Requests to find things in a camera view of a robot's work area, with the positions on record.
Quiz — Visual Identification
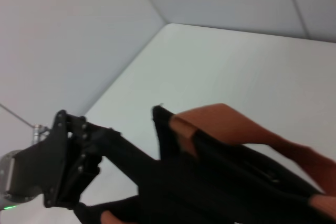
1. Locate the black bag with brown handles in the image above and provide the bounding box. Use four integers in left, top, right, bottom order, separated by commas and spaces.
73, 102, 336, 224

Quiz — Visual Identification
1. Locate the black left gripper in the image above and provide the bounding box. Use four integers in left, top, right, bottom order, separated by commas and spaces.
5, 109, 148, 208

